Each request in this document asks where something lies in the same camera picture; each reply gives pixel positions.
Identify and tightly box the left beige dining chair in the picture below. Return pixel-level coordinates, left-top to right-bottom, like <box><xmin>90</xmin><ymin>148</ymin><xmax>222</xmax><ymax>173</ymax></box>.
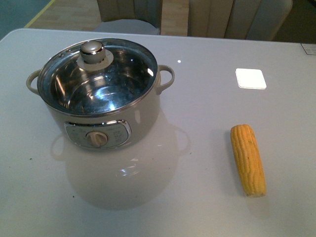
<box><xmin>95</xmin><ymin>0</ymin><xmax>163</xmax><ymax>35</ymax></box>

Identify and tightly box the right beige dining chair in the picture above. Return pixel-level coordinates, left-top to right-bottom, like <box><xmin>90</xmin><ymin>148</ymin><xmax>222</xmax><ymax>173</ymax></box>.
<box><xmin>188</xmin><ymin>0</ymin><xmax>293</xmax><ymax>41</ymax></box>

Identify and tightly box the yellow corn cob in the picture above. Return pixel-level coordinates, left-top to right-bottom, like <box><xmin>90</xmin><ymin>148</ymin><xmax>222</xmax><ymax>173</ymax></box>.
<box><xmin>230</xmin><ymin>124</ymin><xmax>266</xmax><ymax>198</ymax></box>

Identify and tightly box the glass pot lid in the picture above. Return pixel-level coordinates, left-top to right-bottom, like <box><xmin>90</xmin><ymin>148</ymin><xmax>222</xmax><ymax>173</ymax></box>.
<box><xmin>37</xmin><ymin>39</ymin><xmax>158</xmax><ymax>117</ymax></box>

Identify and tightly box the table label sticker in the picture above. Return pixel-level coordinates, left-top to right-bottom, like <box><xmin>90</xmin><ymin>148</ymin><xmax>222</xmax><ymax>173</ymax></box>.
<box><xmin>301</xmin><ymin>43</ymin><xmax>316</xmax><ymax>55</ymax></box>

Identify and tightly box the beige dining chair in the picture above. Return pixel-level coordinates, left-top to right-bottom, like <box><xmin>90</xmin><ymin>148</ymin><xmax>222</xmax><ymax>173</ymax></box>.
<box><xmin>95</xmin><ymin>0</ymin><xmax>163</xmax><ymax>35</ymax></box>
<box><xmin>188</xmin><ymin>0</ymin><xmax>293</xmax><ymax>41</ymax></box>

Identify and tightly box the cream electric cooking pot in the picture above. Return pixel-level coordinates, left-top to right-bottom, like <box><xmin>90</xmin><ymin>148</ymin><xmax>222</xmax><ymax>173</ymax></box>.
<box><xmin>26</xmin><ymin>38</ymin><xmax>175</xmax><ymax>150</ymax></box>

